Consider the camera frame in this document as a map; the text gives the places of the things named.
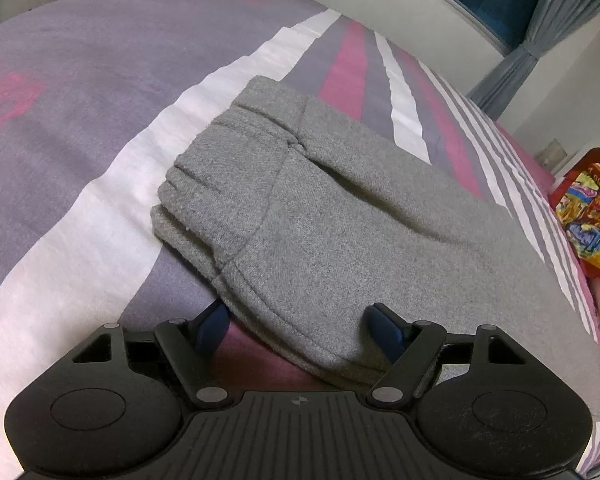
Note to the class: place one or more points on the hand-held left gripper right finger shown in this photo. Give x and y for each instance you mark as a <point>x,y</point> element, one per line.
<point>382,327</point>

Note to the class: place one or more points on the striped bed sheet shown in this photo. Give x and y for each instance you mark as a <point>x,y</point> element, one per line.
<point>80,110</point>

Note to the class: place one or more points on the colourful printed blanket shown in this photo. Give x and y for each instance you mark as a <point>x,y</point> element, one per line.
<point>590,220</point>

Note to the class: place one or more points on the grey curtain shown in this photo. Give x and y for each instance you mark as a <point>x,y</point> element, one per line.
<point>510,80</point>

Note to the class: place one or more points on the grey pants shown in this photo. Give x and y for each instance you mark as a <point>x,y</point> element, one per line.
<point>330,220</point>

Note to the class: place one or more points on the translucent container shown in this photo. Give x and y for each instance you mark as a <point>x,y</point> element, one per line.
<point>552,152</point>

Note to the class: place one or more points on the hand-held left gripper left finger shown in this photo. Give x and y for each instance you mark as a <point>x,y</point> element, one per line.
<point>211,327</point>

